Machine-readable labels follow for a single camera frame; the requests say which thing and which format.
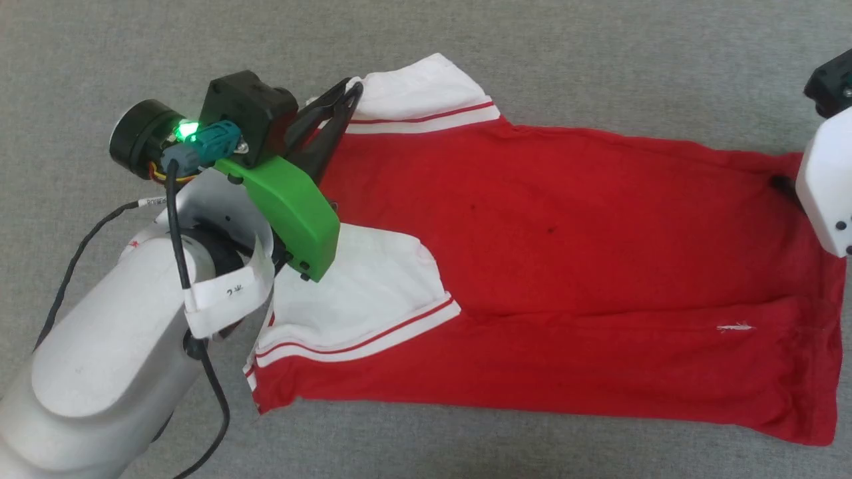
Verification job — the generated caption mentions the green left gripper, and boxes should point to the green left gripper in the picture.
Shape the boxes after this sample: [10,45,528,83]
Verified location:
[213,78,365,283]

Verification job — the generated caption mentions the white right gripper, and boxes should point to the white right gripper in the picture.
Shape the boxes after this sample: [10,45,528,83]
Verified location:
[769,106,852,259]

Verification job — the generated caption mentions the red and white t-shirt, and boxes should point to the red and white t-shirt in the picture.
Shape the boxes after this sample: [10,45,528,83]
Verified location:
[242,53,847,447]

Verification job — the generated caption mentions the black left gripper motor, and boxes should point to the black left gripper motor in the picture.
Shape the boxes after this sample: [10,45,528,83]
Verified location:
[108,99,184,182]

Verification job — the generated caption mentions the white label strap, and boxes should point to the white label strap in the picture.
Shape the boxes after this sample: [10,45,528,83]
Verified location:
[182,232,276,339]

